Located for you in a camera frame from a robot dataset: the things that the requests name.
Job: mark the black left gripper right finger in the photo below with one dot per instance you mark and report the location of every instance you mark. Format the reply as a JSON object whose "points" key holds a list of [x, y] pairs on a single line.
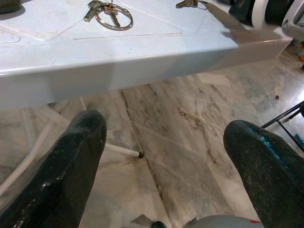
{"points": [[268, 175]]}

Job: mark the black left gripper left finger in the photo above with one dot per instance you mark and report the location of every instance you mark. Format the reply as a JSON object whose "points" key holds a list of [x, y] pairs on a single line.
{"points": [[59, 171]]}

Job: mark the white folding table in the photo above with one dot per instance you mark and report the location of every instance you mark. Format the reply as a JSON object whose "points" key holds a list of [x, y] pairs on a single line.
{"points": [[142, 59]]}

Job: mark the dark round object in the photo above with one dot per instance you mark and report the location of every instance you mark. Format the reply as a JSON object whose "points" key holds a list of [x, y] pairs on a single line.
{"points": [[9, 4]]}

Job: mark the small brass key bunch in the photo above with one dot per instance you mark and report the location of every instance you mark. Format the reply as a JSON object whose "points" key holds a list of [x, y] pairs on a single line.
{"points": [[186, 3]]}

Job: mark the black metal frame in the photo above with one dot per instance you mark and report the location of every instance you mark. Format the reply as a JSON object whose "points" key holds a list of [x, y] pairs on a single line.
{"points": [[282, 118]]}

